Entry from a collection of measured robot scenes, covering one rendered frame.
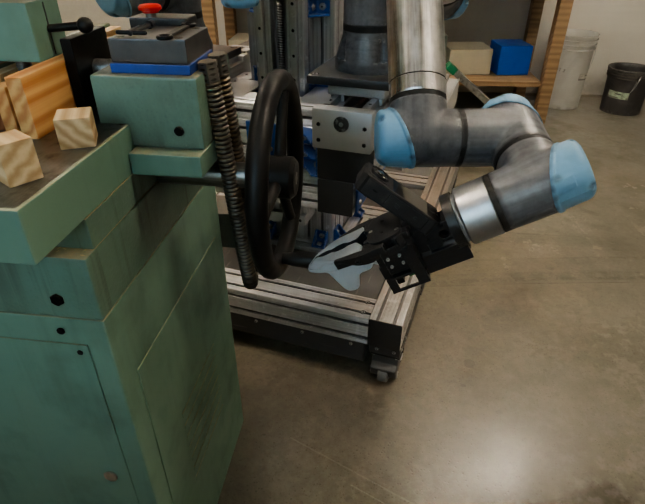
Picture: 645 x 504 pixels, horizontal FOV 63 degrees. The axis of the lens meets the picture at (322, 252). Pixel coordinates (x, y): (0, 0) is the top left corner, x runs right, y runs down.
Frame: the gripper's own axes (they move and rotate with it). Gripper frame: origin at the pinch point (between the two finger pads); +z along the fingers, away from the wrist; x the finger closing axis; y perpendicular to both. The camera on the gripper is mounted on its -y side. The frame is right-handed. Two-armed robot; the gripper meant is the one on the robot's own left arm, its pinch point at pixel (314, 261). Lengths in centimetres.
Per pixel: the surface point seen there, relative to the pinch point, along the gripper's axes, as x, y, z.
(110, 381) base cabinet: -14.2, -2.2, 27.7
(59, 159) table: -10.5, -28.3, 14.0
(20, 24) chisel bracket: 3.8, -43.0, 17.3
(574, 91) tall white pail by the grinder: 313, 113, -87
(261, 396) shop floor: 39, 52, 53
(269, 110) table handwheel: -0.2, -20.6, -5.8
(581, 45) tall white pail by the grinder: 311, 86, -98
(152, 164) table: -0.8, -21.8, 11.1
